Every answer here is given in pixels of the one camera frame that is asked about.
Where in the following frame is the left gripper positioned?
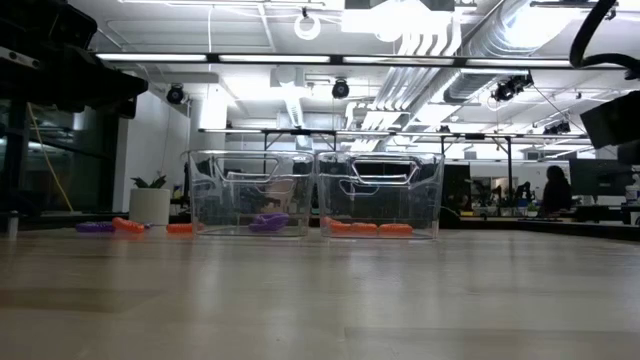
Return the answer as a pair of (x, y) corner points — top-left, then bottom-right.
(0, 0), (150, 112)

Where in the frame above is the white plant pot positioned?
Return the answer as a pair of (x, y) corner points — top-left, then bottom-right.
(128, 174), (172, 227)

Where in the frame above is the clear plastic bin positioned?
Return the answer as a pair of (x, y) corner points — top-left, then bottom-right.
(314, 150), (446, 240)
(187, 148), (316, 238)

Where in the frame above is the person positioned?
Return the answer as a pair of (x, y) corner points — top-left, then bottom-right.
(541, 164), (574, 217)

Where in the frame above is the black computer monitor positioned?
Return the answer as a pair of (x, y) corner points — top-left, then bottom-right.
(568, 157), (635, 197)

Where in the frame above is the yellow hanging cable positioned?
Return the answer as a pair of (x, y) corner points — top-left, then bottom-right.
(27, 102), (75, 214)

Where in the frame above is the white hanging ring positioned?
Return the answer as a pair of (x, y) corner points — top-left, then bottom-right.
(293, 12), (323, 42)

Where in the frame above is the silver ventilation duct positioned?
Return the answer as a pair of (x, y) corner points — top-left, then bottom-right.
(442, 0), (576, 104)

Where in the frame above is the black cable loop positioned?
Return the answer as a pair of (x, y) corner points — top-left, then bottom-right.
(569, 0), (640, 81)

